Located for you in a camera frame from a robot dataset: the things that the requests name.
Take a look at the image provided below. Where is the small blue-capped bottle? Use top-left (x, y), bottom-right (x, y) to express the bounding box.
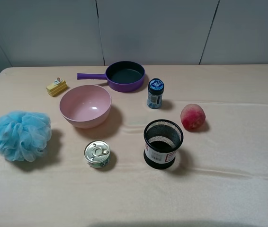
top-left (147, 78), bottom-right (164, 109)

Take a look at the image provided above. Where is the red peach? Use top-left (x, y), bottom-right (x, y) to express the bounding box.
top-left (180, 104), bottom-right (206, 131)

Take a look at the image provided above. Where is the black mesh pen holder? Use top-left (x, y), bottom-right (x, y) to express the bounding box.
top-left (143, 119), bottom-right (183, 170)

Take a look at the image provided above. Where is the yellow toy cake slice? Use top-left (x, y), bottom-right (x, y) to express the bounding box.
top-left (46, 77), bottom-right (68, 97)

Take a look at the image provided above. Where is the blue mesh bath loofah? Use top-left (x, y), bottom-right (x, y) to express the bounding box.
top-left (0, 111), bottom-right (52, 162)

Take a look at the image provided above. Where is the purple toy frying pan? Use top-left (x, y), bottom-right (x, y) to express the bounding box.
top-left (77, 61), bottom-right (145, 92)

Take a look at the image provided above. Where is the silver pull-tab tin can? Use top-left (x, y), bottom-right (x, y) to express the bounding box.
top-left (84, 140), bottom-right (111, 169)

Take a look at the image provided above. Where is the pink plastic bowl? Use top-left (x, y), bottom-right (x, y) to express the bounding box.
top-left (59, 85), bottom-right (112, 129)

